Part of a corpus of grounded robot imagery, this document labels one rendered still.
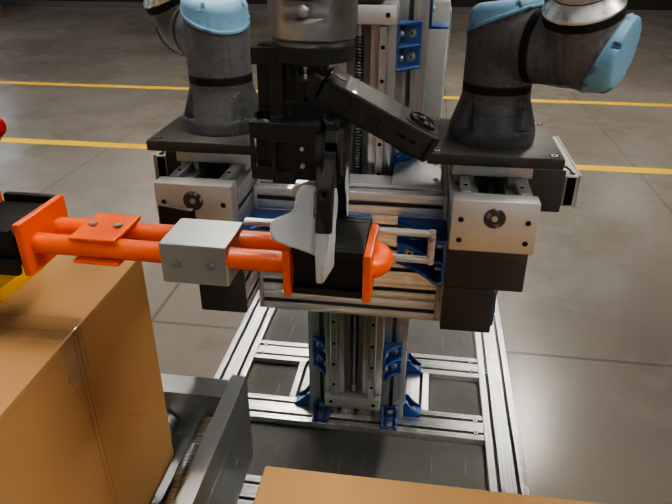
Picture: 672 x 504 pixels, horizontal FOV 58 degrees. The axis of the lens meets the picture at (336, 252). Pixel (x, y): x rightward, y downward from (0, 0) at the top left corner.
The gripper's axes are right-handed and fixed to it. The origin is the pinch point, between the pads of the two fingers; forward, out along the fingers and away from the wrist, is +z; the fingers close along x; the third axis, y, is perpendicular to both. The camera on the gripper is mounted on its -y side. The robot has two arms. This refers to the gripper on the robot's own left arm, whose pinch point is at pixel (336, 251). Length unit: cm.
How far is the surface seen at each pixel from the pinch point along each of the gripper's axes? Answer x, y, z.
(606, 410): -109, -72, 107
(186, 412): -31, 33, 53
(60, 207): -2.7, 31.0, -1.4
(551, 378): -123, -57, 107
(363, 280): 4.7, -3.3, 0.3
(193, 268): 3.4, 13.7, 1.3
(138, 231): -0.8, 21.2, -0.2
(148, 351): -16.8, 31.4, 28.5
